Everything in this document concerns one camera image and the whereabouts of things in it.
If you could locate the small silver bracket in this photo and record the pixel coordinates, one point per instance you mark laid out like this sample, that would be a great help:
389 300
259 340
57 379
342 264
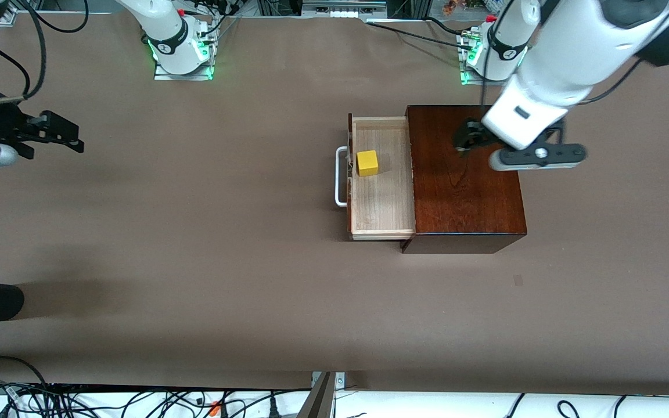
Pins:
340 380

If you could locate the yellow wooden block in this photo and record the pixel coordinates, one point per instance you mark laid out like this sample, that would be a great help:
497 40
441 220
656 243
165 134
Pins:
367 164

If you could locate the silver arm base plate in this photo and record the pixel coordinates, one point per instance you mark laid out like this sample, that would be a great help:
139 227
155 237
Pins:
467 81
163 76

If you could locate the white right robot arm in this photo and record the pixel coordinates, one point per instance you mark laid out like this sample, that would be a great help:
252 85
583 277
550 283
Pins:
166 23

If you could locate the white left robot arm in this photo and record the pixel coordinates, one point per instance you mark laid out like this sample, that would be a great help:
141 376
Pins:
555 64

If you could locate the dark grey metal profile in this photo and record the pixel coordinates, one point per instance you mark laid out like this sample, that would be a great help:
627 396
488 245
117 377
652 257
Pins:
318 400

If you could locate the silver power strip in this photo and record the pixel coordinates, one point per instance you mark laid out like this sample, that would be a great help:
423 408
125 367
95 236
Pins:
343 13

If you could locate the orange plug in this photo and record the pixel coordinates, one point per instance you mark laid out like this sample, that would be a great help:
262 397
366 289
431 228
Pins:
215 409

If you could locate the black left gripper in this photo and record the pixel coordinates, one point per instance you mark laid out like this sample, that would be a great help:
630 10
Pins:
469 137

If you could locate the dark brown wooden cabinet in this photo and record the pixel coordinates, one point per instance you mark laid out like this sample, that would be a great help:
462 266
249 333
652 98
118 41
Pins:
462 197

